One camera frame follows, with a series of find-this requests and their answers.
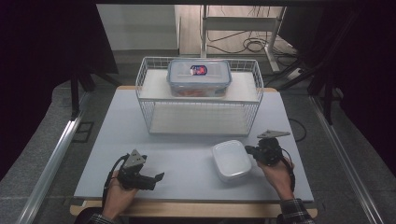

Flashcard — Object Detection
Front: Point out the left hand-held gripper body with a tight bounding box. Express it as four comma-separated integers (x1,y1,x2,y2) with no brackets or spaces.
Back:
116,148,157,191

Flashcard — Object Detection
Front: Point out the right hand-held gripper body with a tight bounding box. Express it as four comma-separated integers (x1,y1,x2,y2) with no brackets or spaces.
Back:
245,129,292,167

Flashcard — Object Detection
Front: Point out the white plastic container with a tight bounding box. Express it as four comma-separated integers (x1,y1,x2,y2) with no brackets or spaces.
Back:
211,139,253,184

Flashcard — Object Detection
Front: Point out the white two-tier wire rack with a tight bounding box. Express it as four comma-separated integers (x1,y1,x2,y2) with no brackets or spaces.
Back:
134,56,265,138

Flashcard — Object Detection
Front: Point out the clear lidded food container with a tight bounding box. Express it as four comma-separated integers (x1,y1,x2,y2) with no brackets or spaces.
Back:
166,58,233,98

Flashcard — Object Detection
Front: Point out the person's left hand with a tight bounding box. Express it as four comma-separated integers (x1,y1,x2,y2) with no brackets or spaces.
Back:
102,170,140,220

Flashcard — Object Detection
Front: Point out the person's right hand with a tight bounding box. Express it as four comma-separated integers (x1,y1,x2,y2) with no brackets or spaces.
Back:
257,156,296,202

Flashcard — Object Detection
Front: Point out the black metal stand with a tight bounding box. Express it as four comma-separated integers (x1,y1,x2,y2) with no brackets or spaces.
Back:
69,65,121,121
276,58,344,126

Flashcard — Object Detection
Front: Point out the black curtain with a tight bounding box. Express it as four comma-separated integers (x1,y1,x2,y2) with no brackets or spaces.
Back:
278,4,396,178
0,0,120,182

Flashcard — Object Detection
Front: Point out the white cabinet panel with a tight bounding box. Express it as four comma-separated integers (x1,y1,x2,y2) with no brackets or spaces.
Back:
96,3,182,51

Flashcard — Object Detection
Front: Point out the left hand-held gripper black cable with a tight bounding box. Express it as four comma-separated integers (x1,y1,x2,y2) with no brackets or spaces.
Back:
101,152,131,207

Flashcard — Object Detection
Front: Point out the hand-held gripper black cable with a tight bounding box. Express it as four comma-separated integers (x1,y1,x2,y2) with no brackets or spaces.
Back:
279,148,297,193
101,152,131,207

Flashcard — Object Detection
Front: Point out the right hand-held gripper black cable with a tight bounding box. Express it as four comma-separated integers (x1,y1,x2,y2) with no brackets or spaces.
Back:
279,148,297,193

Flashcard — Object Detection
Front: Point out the black cable loop on floor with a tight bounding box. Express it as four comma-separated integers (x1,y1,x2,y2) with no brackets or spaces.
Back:
288,118,308,144

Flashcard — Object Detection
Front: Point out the aluminium rail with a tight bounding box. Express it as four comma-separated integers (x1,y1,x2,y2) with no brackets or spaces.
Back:
16,92,92,224
308,94,387,224

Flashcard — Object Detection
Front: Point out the tangle of black floor cables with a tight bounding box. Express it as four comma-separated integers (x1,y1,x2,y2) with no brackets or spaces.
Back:
205,29,301,68

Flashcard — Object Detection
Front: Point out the white metal desk frame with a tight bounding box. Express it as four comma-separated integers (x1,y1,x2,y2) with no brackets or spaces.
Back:
200,4,288,73

